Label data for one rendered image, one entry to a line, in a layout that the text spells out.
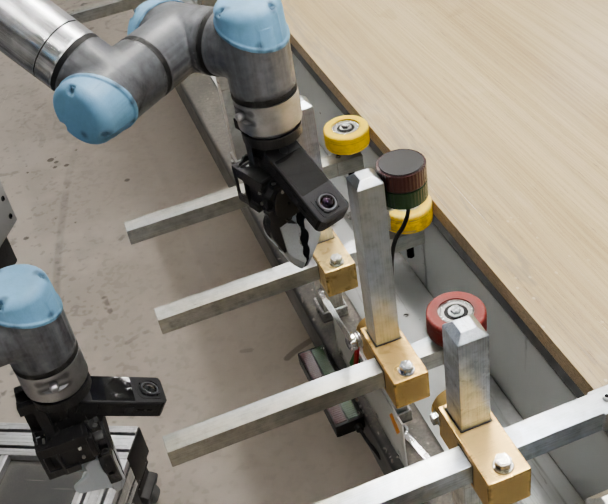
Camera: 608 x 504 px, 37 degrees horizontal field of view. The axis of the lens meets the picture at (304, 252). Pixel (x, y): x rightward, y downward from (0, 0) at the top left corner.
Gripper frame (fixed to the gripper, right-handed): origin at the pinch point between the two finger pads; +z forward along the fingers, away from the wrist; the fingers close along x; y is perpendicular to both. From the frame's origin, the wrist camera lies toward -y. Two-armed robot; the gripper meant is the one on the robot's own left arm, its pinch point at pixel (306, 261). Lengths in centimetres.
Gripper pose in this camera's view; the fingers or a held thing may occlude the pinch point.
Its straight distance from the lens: 116.6
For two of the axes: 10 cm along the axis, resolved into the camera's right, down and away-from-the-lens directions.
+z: 1.4, 7.6, 6.4
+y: -6.4, -4.2, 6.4
